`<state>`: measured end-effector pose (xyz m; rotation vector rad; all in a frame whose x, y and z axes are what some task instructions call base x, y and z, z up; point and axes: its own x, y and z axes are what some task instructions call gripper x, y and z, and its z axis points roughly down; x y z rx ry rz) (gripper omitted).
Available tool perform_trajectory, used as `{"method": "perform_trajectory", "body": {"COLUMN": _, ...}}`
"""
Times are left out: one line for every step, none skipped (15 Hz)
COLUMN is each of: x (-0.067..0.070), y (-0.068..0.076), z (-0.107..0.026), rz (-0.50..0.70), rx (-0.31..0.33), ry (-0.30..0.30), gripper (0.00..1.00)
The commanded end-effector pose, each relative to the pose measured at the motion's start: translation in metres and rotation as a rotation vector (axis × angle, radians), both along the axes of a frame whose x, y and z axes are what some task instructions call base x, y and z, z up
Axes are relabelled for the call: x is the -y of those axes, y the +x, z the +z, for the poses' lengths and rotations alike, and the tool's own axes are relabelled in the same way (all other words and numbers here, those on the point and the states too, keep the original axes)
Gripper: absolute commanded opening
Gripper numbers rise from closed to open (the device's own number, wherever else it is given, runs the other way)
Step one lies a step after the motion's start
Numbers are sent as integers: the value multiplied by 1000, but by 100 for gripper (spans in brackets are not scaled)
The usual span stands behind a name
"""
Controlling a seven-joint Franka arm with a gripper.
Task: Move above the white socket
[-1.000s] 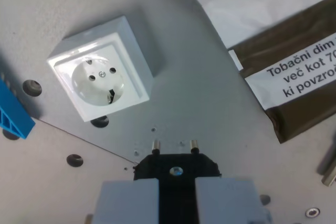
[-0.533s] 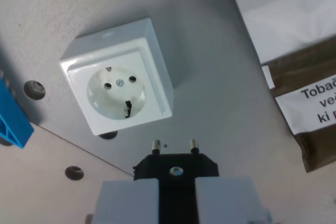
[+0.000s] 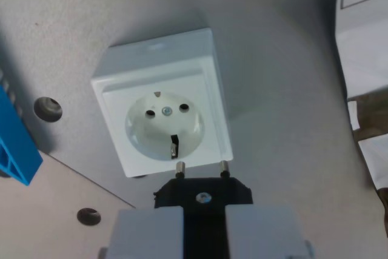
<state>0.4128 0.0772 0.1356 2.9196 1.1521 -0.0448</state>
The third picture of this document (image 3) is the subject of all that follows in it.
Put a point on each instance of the blue ribbed plastic part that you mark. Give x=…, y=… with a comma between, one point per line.
x=15, y=153

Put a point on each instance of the white wall socket box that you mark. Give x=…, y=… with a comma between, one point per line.
x=157, y=68

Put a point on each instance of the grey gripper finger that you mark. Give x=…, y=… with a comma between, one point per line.
x=148, y=234
x=260, y=234

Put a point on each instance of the brown white tobacco pouch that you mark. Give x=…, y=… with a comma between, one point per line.
x=363, y=43

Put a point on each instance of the black two-pin plug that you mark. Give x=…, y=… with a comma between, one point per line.
x=204, y=210

